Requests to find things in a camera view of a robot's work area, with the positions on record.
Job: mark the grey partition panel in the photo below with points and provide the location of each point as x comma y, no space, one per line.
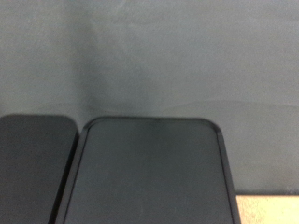
149,56

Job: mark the water tank with black lid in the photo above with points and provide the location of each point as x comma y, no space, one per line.
31,168

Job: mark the black Keurig coffee machine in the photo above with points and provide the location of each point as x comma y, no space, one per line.
149,174

